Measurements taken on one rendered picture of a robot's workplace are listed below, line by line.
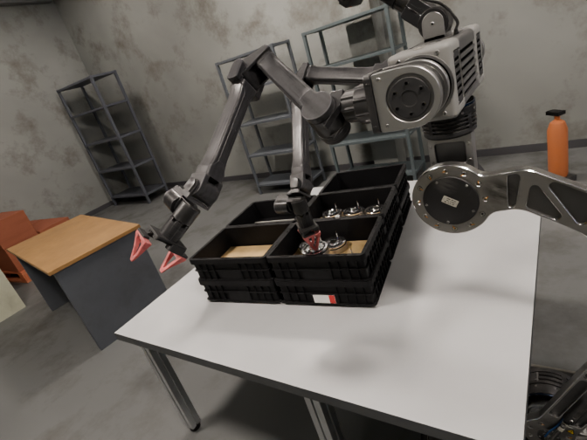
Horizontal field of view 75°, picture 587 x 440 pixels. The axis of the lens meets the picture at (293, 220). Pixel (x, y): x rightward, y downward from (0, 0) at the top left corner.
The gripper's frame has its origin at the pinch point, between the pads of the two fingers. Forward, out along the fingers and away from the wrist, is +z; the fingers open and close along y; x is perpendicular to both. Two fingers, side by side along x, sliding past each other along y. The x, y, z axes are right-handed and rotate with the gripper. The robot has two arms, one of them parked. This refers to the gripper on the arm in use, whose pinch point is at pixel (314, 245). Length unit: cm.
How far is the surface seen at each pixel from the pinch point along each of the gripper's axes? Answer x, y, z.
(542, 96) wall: 292, -199, 51
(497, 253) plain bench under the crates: 64, 15, 26
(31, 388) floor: -210, -130, 88
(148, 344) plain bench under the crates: -77, -16, 22
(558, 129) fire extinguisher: 237, -127, 56
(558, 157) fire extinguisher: 235, -127, 80
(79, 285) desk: -152, -149, 35
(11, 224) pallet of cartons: -292, -382, 15
